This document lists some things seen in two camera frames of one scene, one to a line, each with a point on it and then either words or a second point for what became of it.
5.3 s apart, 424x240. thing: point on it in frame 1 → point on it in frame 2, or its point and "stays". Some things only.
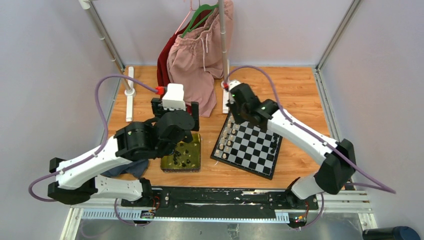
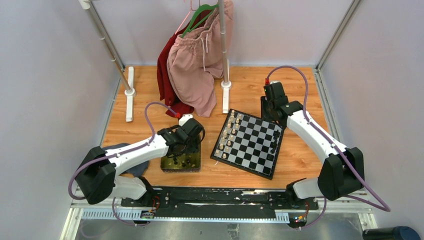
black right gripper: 231,104 → 264,114
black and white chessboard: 247,145 stays
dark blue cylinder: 396,233 stays
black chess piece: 275,138 stays
